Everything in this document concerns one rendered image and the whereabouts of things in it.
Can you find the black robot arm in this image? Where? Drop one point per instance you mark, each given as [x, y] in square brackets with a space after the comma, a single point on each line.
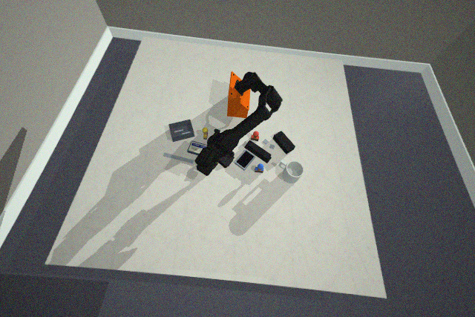
[229, 139]

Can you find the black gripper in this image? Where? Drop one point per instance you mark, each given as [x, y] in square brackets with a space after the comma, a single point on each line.
[209, 169]

